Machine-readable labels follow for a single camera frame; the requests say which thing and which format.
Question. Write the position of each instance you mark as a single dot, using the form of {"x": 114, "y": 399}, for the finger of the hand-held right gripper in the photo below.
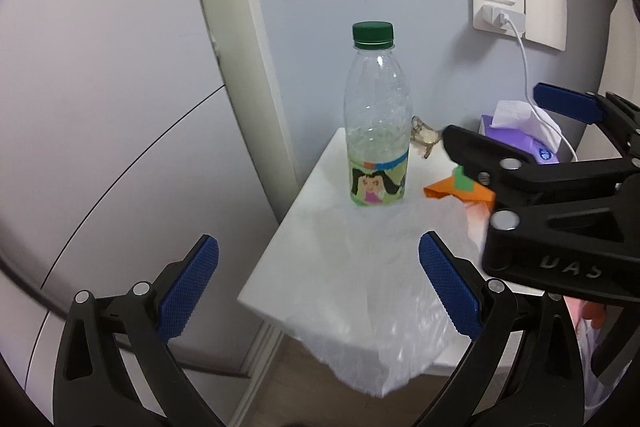
{"x": 570, "y": 103}
{"x": 480, "y": 149}

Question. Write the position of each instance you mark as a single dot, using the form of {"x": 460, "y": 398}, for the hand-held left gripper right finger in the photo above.
{"x": 450, "y": 292}

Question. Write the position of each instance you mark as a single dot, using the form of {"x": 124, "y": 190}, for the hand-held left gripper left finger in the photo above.
{"x": 190, "y": 292}

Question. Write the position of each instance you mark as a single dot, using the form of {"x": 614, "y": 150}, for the clear plastic bag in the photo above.
{"x": 390, "y": 307}

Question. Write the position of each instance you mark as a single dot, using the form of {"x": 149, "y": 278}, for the clear plastic bottle green cap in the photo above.
{"x": 375, "y": 107}

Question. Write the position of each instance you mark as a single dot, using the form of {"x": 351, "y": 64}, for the purple tissue box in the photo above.
{"x": 525, "y": 142}

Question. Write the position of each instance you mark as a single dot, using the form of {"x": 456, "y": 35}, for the beige hair claw clip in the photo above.
{"x": 425, "y": 134}

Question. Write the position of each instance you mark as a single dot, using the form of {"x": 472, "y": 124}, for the pink cloth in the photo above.
{"x": 590, "y": 314}

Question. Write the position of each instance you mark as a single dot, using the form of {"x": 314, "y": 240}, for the white charger plug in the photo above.
{"x": 502, "y": 18}

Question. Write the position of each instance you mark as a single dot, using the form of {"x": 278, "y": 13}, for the white side table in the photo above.
{"x": 310, "y": 217}

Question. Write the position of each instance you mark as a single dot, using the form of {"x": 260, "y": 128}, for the white wall switch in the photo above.
{"x": 546, "y": 19}

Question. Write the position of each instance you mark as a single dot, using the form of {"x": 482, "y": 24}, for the cream door frame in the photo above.
{"x": 225, "y": 32}

